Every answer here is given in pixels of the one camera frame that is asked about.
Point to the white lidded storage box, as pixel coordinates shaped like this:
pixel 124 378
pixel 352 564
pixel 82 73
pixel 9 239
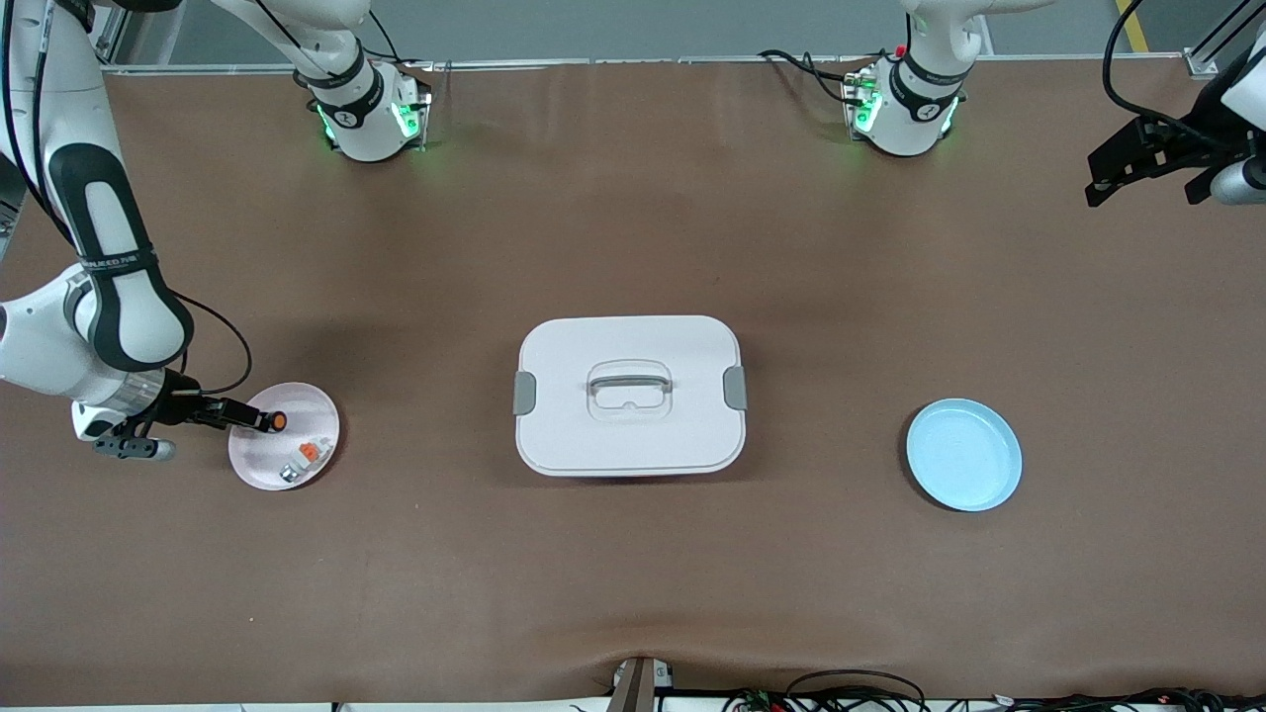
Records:
pixel 633 435

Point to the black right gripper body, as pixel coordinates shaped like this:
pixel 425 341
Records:
pixel 181 407

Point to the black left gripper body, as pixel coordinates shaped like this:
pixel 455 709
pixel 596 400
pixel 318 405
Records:
pixel 1179 145

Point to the orange push button switch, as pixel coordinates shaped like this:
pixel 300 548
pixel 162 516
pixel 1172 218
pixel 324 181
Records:
pixel 280 421

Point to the aluminium table edge rail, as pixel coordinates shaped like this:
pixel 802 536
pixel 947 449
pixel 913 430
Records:
pixel 593 61

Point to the pink round plate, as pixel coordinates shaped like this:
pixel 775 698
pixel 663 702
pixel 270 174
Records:
pixel 267 465

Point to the aluminium frame corner post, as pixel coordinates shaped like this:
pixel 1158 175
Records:
pixel 117 44
pixel 1202 61

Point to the metal table edge bracket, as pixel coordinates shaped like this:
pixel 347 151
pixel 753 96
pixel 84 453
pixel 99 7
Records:
pixel 638 687

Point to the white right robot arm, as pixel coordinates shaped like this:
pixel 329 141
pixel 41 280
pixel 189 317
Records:
pixel 119 297

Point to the light blue round plate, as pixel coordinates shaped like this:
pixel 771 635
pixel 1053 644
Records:
pixel 964 460

